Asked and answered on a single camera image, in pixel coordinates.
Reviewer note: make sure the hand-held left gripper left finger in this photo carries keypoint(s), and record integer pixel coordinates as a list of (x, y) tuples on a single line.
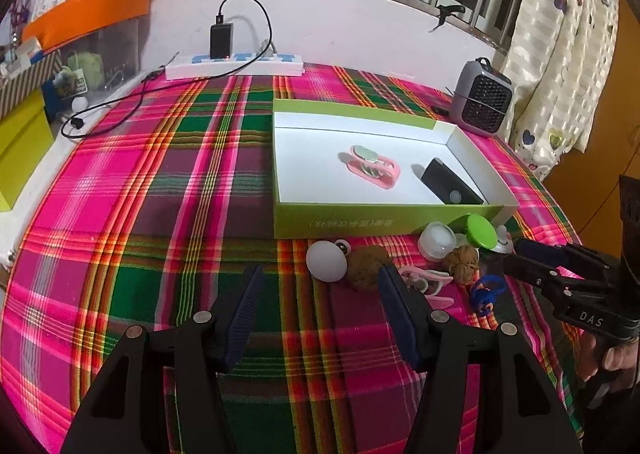
[(245, 314)]

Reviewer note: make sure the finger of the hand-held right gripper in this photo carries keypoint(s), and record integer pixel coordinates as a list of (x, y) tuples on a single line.
[(537, 250), (525, 270)]

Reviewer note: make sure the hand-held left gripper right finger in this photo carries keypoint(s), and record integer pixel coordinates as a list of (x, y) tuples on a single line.
[(397, 319)]

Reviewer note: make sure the blue clip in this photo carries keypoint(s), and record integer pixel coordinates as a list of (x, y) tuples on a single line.
[(482, 294)]

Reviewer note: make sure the large dark brown walnut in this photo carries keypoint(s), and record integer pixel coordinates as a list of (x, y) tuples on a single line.
[(367, 269)]

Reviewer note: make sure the white toy with green lid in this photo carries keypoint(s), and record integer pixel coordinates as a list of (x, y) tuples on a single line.
[(480, 230)]

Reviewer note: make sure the green and white cardboard box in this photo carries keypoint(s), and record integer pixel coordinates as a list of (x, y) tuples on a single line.
[(350, 226)]

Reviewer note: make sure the black rectangular device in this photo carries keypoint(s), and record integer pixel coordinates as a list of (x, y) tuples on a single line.
[(440, 178)]

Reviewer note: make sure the pink clip with green pads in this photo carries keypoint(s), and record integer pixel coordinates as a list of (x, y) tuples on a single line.
[(385, 178)]

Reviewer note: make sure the person's right hand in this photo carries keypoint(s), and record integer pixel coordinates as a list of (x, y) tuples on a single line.
[(619, 359)]

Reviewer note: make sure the small light brown walnut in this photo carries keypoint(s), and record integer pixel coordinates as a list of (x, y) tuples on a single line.
[(462, 261)]

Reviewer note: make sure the white round cap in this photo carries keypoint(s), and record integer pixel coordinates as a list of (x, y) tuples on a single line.
[(437, 240)]

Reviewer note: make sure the orange wooden cabinet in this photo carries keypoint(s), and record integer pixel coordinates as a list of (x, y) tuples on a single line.
[(600, 148)]

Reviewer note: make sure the pink green plaid tablecloth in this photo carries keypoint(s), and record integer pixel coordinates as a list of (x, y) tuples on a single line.
[(150, 209)]

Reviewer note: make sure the grey portable heater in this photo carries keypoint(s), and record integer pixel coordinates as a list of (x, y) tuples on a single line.
[(480, 103)]

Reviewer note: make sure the cream curtain with hearts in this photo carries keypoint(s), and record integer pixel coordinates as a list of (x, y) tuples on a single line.
[(565, 58)]

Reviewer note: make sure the white and blue power strip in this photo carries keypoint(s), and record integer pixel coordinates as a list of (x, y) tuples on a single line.
[(235, 67)]

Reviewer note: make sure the small white ball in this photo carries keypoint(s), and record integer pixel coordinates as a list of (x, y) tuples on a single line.
[(79, 103)]

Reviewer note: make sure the black charger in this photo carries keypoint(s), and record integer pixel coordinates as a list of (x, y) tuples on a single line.
[(221, 39)]

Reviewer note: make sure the yellow-green box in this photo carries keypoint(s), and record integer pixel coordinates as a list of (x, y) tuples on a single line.
[(20, 148)]

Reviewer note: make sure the striped cardboard box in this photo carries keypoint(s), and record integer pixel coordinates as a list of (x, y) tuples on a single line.
[(25, 83)]

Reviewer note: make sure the clear bin with orange lid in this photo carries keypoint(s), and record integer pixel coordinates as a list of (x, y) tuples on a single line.
[(85, 8)]

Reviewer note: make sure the branches with pink blossoms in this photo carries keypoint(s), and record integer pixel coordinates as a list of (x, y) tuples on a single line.
[(20, 6)]

